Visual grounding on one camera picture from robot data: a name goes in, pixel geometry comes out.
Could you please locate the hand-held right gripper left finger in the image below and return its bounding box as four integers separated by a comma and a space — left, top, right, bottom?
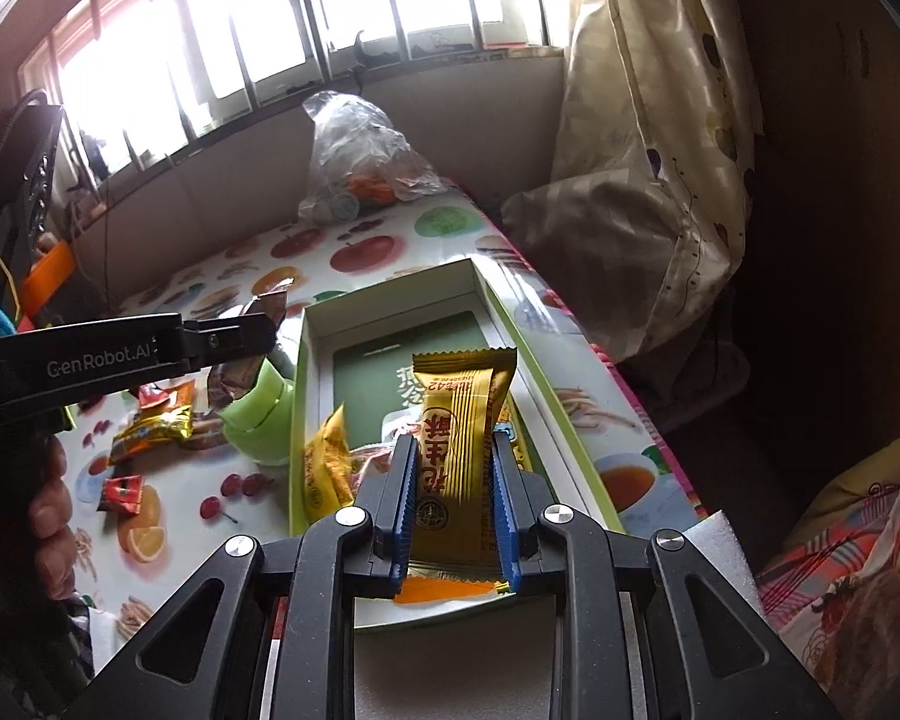
82, 435, 421, 720

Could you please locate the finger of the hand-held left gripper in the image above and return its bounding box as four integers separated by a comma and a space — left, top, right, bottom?
178, 311, 282, 376

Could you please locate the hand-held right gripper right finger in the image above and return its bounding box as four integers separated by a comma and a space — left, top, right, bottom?
491, 427, 841, 720

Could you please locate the dark red triangular snack packet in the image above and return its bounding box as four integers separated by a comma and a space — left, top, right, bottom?
206, 277, 293, 410

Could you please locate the yellow red print snack packet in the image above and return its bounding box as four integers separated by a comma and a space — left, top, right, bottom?
401, 345, 518, 586

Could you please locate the small yellow snack packet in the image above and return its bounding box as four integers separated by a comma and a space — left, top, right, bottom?
302, 403, 357, 526

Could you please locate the brown yellow snack packet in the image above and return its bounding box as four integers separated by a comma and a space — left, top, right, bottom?
109, 401, 196, 466

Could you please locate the small red white candy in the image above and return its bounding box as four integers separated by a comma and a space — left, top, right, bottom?
97, 476, 147, 515

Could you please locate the green cardboard box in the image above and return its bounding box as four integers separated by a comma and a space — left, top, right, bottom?
286, 256, 627, 631

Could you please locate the person's left hand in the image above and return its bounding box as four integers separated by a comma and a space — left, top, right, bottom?
15, 435, 85, 601

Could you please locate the green glass jar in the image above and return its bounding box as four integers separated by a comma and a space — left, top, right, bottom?
221, 356, 301, 466

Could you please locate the orange box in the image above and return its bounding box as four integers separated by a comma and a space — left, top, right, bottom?
19, 240, 76, 331

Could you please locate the large white foam sheet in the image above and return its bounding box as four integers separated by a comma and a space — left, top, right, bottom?
352, 510, 766, 720

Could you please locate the clear plastic bag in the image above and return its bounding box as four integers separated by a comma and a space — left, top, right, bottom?
298, 90, 462, 224

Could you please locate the window with metal bars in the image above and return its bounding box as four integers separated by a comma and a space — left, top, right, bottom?
15, 0, 571, 181

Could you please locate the colourful patterned blanket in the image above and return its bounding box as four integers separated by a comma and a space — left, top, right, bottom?
750, 427, 900, 691

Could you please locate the cream patterned curtain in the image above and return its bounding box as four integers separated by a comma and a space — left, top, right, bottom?
499, 0, 758, 361

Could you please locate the brown wooden wardrobe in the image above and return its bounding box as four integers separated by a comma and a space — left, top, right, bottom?
720, 0, 900, 466

